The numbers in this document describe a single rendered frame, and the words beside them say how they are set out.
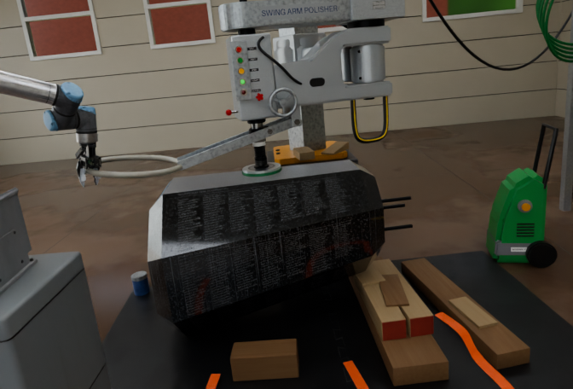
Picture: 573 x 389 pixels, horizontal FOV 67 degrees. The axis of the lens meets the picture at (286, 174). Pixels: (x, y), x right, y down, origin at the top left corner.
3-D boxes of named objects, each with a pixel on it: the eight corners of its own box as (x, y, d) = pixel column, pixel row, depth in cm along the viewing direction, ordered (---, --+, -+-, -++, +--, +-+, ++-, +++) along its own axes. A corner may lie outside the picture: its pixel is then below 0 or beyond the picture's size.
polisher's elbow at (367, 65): (344, 84, 245) (342, 48, 240) (368, 80, 255) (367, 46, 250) (367, 83, 229) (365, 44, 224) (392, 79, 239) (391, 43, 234)
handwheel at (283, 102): (294, 114, 228) (292, 85, 224) (299, 115, 219) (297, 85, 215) (267, 118, 225) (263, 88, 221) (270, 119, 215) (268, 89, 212)
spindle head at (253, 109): (297, 114, 247) (290, 33, 236) (309, 119, 226) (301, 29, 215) (235, 122, 239) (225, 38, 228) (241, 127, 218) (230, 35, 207)
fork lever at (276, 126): (295, 120, 246) (292, 112, 245) (304, 124, 228) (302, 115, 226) (180, 165, 235) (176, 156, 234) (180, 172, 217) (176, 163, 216)
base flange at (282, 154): (273, 151, 331) (273, 145, 330) (336, 145, 332) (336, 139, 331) (274, 165, 284) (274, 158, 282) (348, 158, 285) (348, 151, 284)
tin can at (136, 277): (152, 287, 288) (148, 269, 285) (147, 295, 279) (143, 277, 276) (137, 288, 289) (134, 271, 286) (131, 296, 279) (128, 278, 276)
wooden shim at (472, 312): (448, 302, 226) (448, 299, 225) (465, 299, 227) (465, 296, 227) (478, 329, 202) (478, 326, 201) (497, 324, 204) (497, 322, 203)
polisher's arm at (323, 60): (378, 111, 258) (374, 26, 246) (396, 114, 237) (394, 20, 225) (257, 126, 242) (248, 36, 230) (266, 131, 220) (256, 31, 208)
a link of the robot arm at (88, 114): (67, 105, 194) (88, 104, 202) (70, 132, 197) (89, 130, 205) (79, 107, 189) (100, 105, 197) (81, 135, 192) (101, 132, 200)
